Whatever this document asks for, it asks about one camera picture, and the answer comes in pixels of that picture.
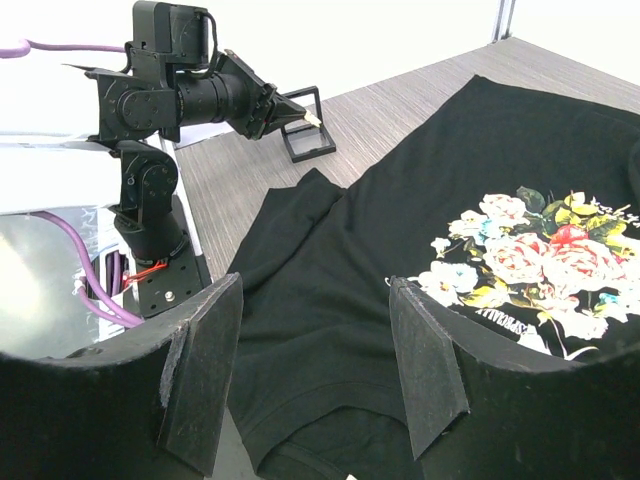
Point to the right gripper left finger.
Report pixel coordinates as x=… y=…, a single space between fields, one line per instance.
x=146 y=404

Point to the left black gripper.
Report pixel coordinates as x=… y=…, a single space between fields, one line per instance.
x=235 y=95

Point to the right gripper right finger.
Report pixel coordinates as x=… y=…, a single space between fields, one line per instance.
x=480 y=406

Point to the gold flower brooch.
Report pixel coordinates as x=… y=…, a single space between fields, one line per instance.
x=312 y=119

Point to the black floral print t-shirt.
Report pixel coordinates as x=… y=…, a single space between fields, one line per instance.
x=515 y=208

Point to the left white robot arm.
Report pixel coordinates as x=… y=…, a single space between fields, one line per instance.
x=75 y=136

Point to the left black display box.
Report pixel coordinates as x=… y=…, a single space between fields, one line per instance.
x=308 y=141

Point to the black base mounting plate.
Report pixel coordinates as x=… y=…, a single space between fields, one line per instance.
x=182 y=277

